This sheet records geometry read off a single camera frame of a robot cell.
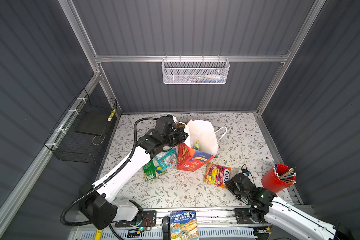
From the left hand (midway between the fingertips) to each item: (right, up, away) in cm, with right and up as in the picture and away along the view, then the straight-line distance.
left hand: (190, 134), depth 73 cm
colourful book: (-3, -43, -3) cm, 43 cm away
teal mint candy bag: (-13, -16, +16) cm, 26 cm away
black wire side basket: (-55, -1, -1) cm, 55 cm away
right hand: (+20, -29, +11) cm, 37 cm away
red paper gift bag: (+7, -8, +16) cm, 19 cm away
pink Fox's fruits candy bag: (+16, -24, +12) cm, 31 cm away
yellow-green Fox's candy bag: (+5, -7, +16) cm, 18 cm away
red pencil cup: (+43, -21, -2) cm, 48 cm away
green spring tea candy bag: (-23, -22, +14) cm, 35 cm away
